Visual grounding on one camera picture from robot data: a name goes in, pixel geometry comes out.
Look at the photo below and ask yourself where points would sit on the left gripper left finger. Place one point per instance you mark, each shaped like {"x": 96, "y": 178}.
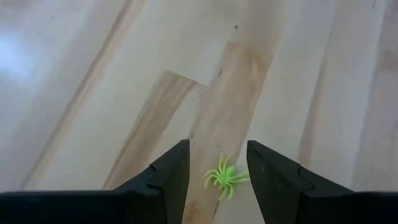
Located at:
{"x": 168, "y": 186}

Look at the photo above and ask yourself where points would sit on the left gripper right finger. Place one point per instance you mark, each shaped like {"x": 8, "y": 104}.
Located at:
{"x": 280, "y": 186}

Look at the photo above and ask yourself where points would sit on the neon green plastic toy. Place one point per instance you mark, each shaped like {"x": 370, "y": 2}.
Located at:
{"x": 225, "y": 179}

